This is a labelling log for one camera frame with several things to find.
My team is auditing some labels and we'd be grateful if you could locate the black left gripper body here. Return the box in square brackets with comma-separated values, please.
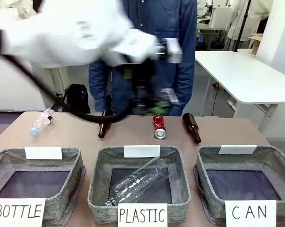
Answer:
[123, 59, 157, 106]

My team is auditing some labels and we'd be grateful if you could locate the crushed red can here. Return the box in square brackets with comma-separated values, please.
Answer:
[152, 114, 168, 140]

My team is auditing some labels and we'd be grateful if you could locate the brown glass bottle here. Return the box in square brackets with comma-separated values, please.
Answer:
[181, 113, 202, 144]
[97, 109, 114, 139]

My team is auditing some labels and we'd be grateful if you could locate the small blue-capped plastic bottle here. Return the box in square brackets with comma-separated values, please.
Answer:
[29, 108, 56, 138]

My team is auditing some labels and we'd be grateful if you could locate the person's right forearm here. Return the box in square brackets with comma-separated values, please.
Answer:
[88, 60, 110, 112]

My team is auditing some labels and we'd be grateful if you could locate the person's left forearm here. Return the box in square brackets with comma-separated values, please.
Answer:
[177, 62, 196, 114]

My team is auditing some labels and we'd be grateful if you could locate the grey basket labelled plastic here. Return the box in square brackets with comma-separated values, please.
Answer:
[87, 145, 191, 224]

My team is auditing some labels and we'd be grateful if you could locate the grey basket labelled can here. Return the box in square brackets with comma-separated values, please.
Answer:
[193, 144, 285, 224]

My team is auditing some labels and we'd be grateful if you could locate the grey basket labelled bottle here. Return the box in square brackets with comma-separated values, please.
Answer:
[0, 148, 86, 225]

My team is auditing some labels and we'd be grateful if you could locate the white CAN paper label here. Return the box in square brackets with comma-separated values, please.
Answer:
[225, 200, 277, 227]

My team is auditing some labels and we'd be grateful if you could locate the blank white card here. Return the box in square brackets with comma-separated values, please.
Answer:
[24, 146, 63, 160]
[218, 144, 258, 155]
[124, 145, 161, 158]

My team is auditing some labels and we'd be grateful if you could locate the person torso in denim shirt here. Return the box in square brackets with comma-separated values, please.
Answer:
[88, 0, 198, 117]

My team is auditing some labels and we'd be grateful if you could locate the black backpack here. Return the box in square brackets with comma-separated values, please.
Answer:
[61, 83, 91, 114]

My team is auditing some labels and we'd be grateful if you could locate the large clear plastic bottle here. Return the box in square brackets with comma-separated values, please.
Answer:
[104, 157, 171, 207]

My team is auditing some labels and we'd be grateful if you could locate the white table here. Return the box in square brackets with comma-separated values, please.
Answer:
[194, 48, 285, 139]

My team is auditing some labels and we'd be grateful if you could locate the white machine housing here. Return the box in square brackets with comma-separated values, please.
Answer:
[208, 5, 233, 28]

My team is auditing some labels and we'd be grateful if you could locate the white PLASTIC paper label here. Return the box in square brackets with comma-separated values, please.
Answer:
[117, 202, 168, 227]

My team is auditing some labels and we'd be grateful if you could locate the person in white clothes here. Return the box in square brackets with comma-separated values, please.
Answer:
[224, 0, 271, 52]

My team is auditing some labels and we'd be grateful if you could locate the black tripod pole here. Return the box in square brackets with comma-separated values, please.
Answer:
[236, 0, 253, 52]

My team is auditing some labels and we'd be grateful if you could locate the open cardboard box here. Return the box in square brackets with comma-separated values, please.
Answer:
[248, 33, 264, 56]

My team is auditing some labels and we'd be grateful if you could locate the white cabinet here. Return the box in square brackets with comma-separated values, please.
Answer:
[0, 55, 47, 112]

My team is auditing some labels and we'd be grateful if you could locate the white BOTTLE paper label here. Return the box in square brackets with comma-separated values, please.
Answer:
[0, 198, 47, 227]

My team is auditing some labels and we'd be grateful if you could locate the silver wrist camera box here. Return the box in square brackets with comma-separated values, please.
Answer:
[164, 37, 183, 64]

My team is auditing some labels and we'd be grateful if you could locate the thin black hanging cable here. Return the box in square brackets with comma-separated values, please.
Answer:
[212, 81, 220, 112]

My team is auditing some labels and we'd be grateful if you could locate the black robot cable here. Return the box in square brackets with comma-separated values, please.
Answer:
[0, 53, 136, 124]

